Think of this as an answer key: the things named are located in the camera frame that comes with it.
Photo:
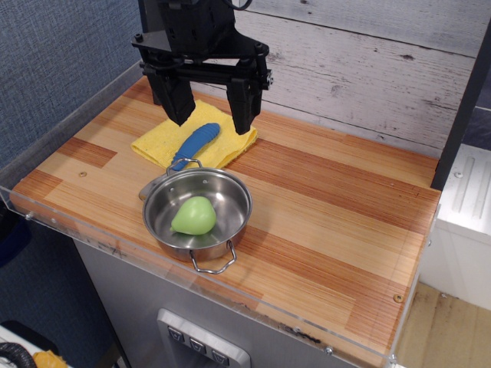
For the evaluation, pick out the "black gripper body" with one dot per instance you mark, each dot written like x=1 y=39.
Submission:
x=198 y=41

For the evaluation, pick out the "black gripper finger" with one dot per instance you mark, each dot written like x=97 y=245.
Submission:
x=175 y=96
x=245 y=100

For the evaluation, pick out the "blue handled metal spoon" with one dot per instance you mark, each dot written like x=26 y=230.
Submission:
x=185 y=154

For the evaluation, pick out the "yellow folded cloth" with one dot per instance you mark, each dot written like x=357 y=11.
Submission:
x=161 y=143

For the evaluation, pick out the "green plastic pear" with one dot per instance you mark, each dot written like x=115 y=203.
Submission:
x=196 y=216

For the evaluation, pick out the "clear acrylic table guard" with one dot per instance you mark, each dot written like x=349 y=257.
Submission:
x=327 y=263

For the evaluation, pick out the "silver control panel with buttons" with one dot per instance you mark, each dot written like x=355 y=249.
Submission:
x=178 y=331

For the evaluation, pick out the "white metal side unit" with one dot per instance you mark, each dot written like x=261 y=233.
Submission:
x=457 y=259

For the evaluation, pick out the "yellow black object bottom left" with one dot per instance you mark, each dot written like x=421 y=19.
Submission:
x=15 y=355

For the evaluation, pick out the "silver pot with handles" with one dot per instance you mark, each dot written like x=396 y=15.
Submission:
x=215 y=251

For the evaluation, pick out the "black vertical post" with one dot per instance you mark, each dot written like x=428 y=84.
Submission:
x=468 y=102

